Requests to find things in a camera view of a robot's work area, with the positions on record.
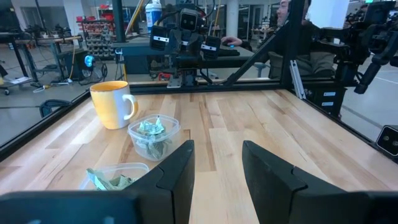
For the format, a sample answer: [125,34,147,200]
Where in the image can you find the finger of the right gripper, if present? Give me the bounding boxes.
[150,25,186,57]
[190,32,222,60]

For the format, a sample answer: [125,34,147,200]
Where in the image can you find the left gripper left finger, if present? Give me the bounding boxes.
[0,139,196,224]

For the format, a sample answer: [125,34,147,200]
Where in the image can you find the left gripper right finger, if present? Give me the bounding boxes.
[241,140,398,224]

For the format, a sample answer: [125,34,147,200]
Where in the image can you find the red bin storage rack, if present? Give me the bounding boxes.
[76,14,118,60]

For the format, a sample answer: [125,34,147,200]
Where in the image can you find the person's hand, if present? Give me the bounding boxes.
[220,35,245,47]

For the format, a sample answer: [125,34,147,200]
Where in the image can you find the white blue-capped jug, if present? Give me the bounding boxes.
[145,0,163,32]

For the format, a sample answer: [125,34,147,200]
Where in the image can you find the grey desk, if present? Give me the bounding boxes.
[111,40,259,75]

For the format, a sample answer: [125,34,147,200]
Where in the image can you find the clear plastic container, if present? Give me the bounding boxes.
[127,113,182,162]
[79,162,150,191]

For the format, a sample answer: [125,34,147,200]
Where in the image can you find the black vertical pole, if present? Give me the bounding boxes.
[111,0,127,43]

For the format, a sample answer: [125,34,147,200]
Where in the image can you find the black computer blue light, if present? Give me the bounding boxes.
[62,49,96,82]

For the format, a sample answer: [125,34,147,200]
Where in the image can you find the silver aluminium bar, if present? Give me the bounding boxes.
[289,59,308,100]

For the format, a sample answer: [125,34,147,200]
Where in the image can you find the person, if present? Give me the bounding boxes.
[267,0,336,80]

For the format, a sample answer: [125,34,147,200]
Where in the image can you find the black cabinet white labels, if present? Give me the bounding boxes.
[306,86,348,118]

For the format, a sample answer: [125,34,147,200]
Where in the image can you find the black-legged workbench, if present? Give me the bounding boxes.
[0,30,83,86]

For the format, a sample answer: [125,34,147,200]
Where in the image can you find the black bag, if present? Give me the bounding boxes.
[39,98,73,119]

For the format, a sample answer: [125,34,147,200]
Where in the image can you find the black articulated equipment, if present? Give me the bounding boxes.
[320,0,398,96]

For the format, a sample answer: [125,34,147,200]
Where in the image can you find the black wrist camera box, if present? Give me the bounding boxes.
[178,7,200,32]

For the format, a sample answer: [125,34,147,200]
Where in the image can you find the black aluminium table frame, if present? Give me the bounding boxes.
[0,0,398,164]

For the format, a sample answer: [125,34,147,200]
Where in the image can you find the yellow mug white handle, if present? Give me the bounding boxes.
[89,80,139,131]

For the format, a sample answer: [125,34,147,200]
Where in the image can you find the yellow cable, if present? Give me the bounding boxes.
[68,37,78,80]

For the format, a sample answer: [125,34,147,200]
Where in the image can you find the black boxy camera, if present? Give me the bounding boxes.
[375,124,398,157]

